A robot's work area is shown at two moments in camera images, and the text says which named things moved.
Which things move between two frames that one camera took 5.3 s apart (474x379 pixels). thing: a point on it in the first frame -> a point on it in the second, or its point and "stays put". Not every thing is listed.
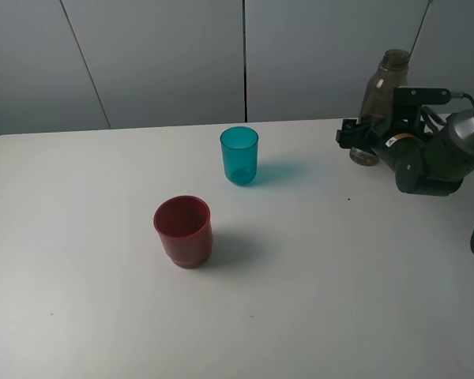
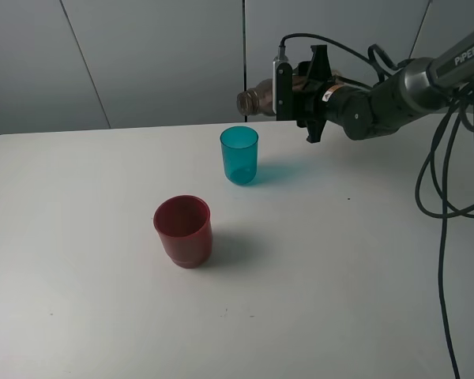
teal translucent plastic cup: x=239 y=145 stays put
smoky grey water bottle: x=378 y=99 -> x=258 y=99
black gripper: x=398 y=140 -> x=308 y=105
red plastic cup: x=184 y=223 stays put
